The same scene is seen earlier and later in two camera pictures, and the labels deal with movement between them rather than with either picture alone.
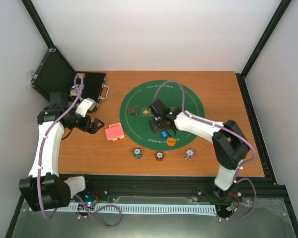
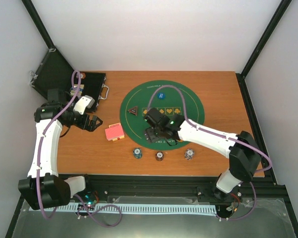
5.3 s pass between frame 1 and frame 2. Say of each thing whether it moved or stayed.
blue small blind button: moved
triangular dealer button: stayed
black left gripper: stayed
